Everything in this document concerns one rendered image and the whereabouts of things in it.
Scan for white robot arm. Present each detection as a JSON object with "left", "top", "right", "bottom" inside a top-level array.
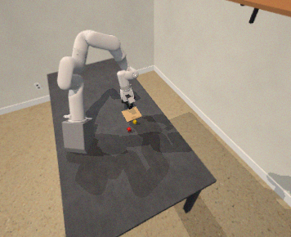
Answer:
[{"left": 57, "top": 30, "right": 139, "bottom": 123}]

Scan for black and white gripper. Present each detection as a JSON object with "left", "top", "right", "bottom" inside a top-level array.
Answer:
[{"left": 120, "top": 88, "right": 135, "bottom": 108}]

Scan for orange mat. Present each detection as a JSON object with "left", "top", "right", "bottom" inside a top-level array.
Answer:
[{"left": 121, "top": 106, "right": 142, "bottom": 122}]

